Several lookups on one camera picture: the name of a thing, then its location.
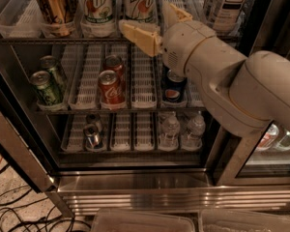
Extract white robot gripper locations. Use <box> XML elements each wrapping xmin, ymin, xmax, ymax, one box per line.
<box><xmin>119</xmin><ymin>1</ymin><xmax>217</xmax><ymax>77</ymax></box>

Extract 7up can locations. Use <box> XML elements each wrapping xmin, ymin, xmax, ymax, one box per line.
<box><xmin>81</xmin><ymin>0</ymin><xmax>114</xmax><ymax>24</ymax></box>
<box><xmin>124</xmin><ymin>0</ymin><xmax>154</xmax><ymax>22</ymax></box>

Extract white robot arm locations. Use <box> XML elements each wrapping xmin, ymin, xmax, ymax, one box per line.
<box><xmin>119</xmin><ymin>2</ymin><xmax>290</xmax><ymax>137</ymax></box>

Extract red coca-cola can rear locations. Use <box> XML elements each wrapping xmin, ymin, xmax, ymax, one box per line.
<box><xmin>102</xmin><ymin>54</ymin><xmax>126</xmax><ymax>89</ymax></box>

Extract red coca-cola can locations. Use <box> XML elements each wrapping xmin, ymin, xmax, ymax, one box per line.
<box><xmin>98</xmin><ymin>70</ymin><xmax>125</xmax><ymax>104</ymax></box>
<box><xmin>102</xmin><ymin>54</ymin><xmax>126</xmax><ymax>89</ymax></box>

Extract blue pepsi can front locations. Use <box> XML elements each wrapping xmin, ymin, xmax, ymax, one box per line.
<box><xmin>162</xmin><ymin>69</ymin><xmax>187</xmax><ymax>102</ymax></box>

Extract red coca-cola can front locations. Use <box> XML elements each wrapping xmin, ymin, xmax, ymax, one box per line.
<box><xmin>98</xmin><ymin>70</ymin><xmax>125</xmax><ymax>104</ymax></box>

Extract gold drink can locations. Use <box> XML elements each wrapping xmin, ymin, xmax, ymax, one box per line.
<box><xmin>37</xmin><ymin>0</ymin><xmax>73</xmax><ymax>37</ymax></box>

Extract steel fridge cabinet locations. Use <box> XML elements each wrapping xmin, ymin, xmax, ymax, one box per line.
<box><xmin>0</xmin><ymin>0</ymin><xmax>290</xmax><ymax>217</ymax></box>

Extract red bull can rear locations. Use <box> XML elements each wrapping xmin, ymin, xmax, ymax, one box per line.
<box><xmin>86</xmin><ymin>113</ymin><xmax>102</xmax><ymax>132</ymax></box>

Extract red bull can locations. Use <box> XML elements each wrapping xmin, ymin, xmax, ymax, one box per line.
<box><xmin>83</xmin><ymin>124</ymin><xmax>102</xmax><ymax>151</ymax></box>
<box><xmin>86</xmin><ymin>113</ymin><xmax>102</xmax><ymax>132</ymax></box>

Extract green can rear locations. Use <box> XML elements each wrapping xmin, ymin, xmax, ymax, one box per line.
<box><xmin>40</xmin><ymin>55</ymin><xmax>67</xmax><ymax>94</ymax></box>

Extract green can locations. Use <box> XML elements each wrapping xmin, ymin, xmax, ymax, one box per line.
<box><xmin>30</xmin><ymin>71</ymin><xmax>63</xmax><ymax>106</ymax></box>
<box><xmin>40</xmin><ymin>55</ymin><xmax>67</xmax><ymax>94</ymax></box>

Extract red bull can front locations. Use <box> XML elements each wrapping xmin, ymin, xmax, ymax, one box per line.
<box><xmin>83</xmin><ymin>124</ymin><xmax>102</xmax><ymax>151</ymax></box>

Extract green can front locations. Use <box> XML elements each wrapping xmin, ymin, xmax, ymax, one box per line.
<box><xmin>30</xmin><ymin>71</ymin><xmax>63</xmax><ymax>106</ymax></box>

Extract red can behind glass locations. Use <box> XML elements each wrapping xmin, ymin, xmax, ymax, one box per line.
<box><xmin>256</xmin><ymin>124</ymin><xmax>279</xmax><ymax>151</ymax></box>

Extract white tea bottle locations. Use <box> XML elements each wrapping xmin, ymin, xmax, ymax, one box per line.
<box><xmin>203</xmin><ymin>0</ymin><xmax>246</xmax><ymax>35</ymax></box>

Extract water bottle left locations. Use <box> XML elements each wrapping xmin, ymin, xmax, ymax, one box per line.
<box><xmin>159</xmin><ymin>116</ymin><xmax>180</xmax><ymax>152</ymax></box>

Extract water bottle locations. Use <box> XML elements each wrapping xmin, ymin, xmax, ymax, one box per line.
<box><xmin>159</xmin><ymin>116</ymin><xmax>180</xmax><ymax>152</ymax></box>
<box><xmin>181</xmin><ymin>114</ymin><xmax>206</xmax><ymax>151</ymax></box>

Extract water bottle right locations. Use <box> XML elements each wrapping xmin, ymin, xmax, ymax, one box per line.
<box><xmin>181</xmin><ymin>114</ymin><xmax>206</xmax><ymax>151</ymax></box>

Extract green bottle behind glass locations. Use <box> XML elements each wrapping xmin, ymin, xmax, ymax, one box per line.
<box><xmin>275</xmin><ymin>130</ymin><xmax>290</xmax><ymax>151</ymax></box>

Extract clear plastic bin right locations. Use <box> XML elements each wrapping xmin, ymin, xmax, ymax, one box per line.
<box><xmin>198</xmin><ymin>209</ymin><xmax>290</xmax><ymax>232</ymax></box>

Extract clear plastic bin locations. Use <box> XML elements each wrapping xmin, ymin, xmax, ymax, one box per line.
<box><xmin>90</xmin><ymin>209</ymin><xmax>195</xmax><ymax>232</ymax></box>
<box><xmin>198</xmin><ymin>209</ymin><xmax>290</xmax><ymax>232</ymax></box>

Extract clear plastic bin left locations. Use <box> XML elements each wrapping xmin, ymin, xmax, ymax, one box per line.
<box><xmin>90</xmin><ymin>209</ymin><xmax>195</xmax><ymax>232</ymax></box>

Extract black floor cables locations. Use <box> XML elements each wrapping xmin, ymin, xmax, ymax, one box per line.
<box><xmin>0</xmin><ymin>163</ymin><xmax>92</xmax><ymax>232</ymax></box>

